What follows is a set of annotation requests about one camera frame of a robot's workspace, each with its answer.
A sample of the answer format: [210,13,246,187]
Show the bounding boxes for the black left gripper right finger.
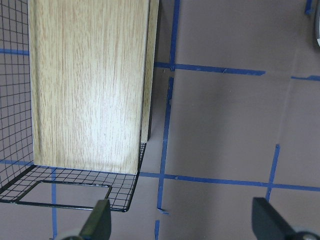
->
[251,197,297,240]

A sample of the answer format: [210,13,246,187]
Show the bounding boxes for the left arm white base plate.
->
[312,0,320,47]

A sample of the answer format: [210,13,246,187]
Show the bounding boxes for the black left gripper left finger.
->
[79,199,112,240]

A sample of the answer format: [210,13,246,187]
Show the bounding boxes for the black wire basket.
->
[0,0,139,212]

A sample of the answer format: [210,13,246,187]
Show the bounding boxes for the light wooden shelf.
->
[28,0,159,175]

